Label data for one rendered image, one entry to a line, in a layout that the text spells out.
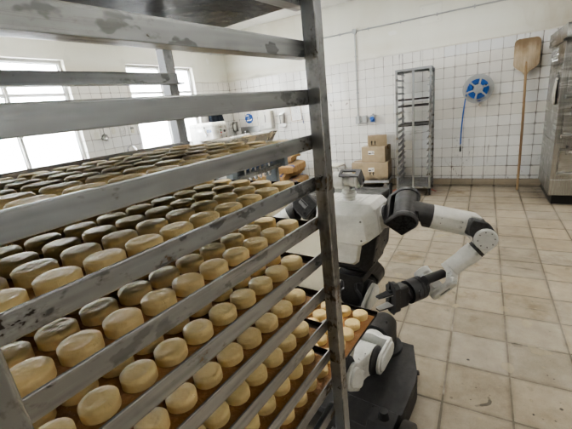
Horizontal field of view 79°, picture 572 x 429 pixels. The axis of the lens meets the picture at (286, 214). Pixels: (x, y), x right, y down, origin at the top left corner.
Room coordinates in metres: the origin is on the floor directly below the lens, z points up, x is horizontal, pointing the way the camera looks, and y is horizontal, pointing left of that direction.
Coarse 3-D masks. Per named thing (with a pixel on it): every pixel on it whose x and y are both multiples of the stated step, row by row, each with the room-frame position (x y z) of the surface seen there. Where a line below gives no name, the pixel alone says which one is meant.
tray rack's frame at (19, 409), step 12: (0, 348) 0.25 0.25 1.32; (0, 360) 0.25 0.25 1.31; (0, 372) 0.25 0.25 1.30; (0, 384) 0.24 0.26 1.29; (12, 384) 0.25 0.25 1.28; (0, 396) 0.24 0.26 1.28; (12, 396) 0.25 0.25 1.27; (0, 408) 0.24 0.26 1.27; (12, 408) 0.25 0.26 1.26; (24, 408) 0.25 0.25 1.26; (0, 420) 0.24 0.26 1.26; (12, 420) 0.24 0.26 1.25; (24, 420) 0.25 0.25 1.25
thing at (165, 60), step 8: (160, 56) 0.99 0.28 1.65; (168, 56) 1.00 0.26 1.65; (160, 64) 1.00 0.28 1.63; (168, 64) 0.99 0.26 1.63; (168, 72) 0.99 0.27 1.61; (168, 88) 0.99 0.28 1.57; (176, 88) 1.00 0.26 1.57; (176, 120) 0.99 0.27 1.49; (184, 120) 1.01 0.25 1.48; (176, 128) 0.99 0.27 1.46; (184, 128) 1.00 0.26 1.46; (176, 136) 0.99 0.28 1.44; (184, 136) 1.00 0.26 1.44
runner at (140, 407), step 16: (320, 256) 0.74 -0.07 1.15; (304, 272) 0.68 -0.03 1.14; (288, 288) 0.63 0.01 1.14; (256, 304) 0.55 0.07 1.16; (272, 304) 0.58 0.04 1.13; (240, 320) 0.51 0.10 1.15; (256, 320) 0.54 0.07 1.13; (224, 336) 0.48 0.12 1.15; (208, 352) 0.45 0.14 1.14; (176, 368) 0.40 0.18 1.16; (192, 368) 0.42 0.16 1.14; (160, 384) 0.38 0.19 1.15; (176, 384) 0.40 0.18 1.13; (144, 400) 0.36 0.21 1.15; (160, 400) 0.38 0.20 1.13; (128, 416) 0.34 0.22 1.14; (144, 416) 0.36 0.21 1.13
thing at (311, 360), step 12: (312, 360) 0.73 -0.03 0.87; (300, 372) 0.69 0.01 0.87; (288, 384) 0.65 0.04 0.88; (300, 384) 0.66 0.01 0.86; (276, 396) 0.63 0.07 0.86; (288, 396) 0.63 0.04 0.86; (264, 408) 0.59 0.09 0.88; (276, 408) 0.60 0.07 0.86; (252, 420) 0.56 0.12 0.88; (264, 420) 0.57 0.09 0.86
